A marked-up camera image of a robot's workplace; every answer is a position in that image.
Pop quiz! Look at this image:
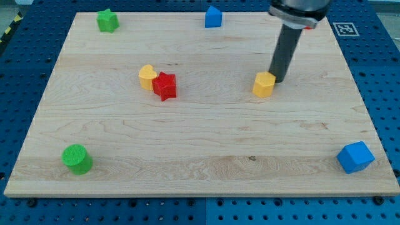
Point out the yellow hexagon block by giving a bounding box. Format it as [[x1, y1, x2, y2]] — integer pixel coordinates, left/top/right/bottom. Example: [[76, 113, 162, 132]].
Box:
[[252, 71, 276, 98]]

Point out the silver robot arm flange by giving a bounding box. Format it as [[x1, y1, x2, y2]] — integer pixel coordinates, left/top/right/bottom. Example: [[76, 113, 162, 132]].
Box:
[[268, 0, 332, 29]]

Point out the wooden board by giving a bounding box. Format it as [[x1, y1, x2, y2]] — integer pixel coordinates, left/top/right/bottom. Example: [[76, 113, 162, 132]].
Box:
[[4, 12, 399, 198]]

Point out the red star block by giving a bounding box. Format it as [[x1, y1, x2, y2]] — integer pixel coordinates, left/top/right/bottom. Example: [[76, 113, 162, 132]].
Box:
[[152, 71, 177, 101]]

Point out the yellow heart block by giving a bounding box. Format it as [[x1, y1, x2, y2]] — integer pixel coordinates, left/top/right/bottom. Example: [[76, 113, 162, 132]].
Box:
[[138, 64, 158, 91]]

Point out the blue pentagon block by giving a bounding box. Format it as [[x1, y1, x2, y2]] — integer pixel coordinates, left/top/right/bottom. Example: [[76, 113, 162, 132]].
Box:
[[204, 6, 223, 28]]

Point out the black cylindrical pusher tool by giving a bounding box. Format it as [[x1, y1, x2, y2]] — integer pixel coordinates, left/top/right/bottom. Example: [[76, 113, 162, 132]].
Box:
[[269, 24, 302, 83]]

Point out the green star block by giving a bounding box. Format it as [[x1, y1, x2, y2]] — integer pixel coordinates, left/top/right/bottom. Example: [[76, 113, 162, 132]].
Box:
[[96, 9, 119, 33]]

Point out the green cylinder block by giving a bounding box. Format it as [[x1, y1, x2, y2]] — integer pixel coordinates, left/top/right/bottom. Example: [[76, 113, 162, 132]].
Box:
[[61, 144, 93, 175]]

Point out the blue cube block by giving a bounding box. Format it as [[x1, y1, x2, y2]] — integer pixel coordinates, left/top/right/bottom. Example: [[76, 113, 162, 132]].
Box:
[[336, 141, 375, 174]]

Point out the white fiducial marker tag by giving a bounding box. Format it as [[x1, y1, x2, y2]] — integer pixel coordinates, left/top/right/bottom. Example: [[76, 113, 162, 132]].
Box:
[[333, 22, 359, 37]]

